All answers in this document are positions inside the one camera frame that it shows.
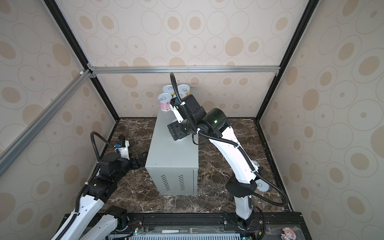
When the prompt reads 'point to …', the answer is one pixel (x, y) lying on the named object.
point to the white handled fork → (191, 230)
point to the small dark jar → (122, 137)
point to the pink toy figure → (288, 234)
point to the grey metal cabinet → (172, 165)
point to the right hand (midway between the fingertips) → (177, 127)
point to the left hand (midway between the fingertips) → (143, 151)
